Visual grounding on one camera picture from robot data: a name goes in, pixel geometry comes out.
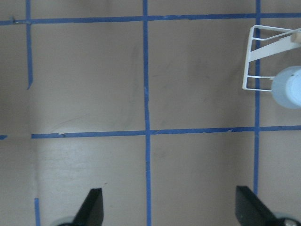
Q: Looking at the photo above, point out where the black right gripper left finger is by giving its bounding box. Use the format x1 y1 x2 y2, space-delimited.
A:
71 188 104 226

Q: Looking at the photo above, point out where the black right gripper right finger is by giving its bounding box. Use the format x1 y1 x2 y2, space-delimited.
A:
235 186 277 226

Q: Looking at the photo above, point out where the light blue plastic cup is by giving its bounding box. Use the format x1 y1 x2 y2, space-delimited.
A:
271 66 301 109

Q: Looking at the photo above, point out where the white wire cup rack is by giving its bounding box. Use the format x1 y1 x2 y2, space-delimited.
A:
242 24 301 92

